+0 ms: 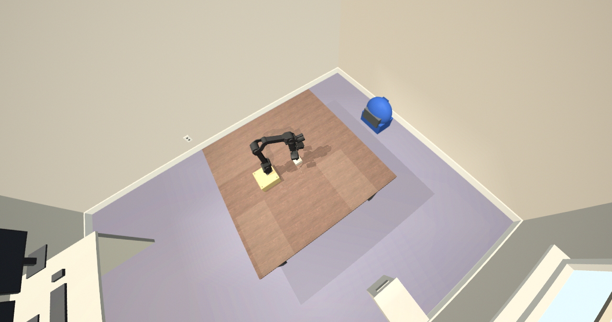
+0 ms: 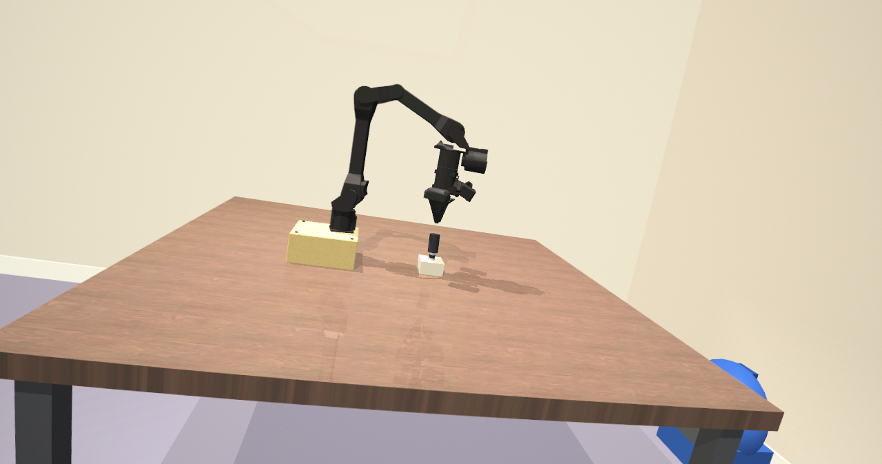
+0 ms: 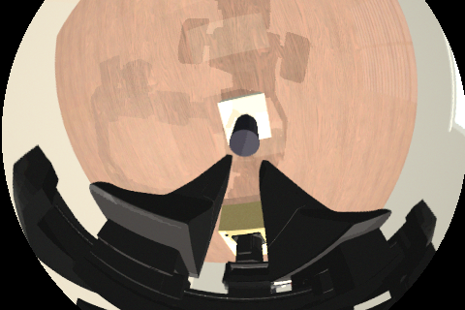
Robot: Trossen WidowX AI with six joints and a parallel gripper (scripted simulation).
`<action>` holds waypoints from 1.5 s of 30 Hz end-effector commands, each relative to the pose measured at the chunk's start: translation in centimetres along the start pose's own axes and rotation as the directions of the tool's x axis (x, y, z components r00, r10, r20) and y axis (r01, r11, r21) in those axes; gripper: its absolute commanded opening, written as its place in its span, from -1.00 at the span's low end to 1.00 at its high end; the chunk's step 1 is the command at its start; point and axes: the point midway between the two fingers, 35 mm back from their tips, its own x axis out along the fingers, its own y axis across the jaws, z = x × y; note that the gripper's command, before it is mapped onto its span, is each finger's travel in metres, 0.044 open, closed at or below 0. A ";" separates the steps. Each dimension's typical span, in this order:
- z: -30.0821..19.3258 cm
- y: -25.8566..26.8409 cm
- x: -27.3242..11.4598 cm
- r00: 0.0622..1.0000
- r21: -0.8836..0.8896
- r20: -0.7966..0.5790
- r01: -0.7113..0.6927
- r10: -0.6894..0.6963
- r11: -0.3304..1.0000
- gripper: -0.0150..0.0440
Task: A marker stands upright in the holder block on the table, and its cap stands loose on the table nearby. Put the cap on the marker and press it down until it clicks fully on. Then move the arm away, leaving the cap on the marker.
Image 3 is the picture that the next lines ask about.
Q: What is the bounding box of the white square block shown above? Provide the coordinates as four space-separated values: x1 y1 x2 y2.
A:
217 92 271 142

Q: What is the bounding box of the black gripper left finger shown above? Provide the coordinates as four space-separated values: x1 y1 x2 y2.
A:
89 154 233 279

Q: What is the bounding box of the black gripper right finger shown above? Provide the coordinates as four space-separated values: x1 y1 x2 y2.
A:
259 160 391 283

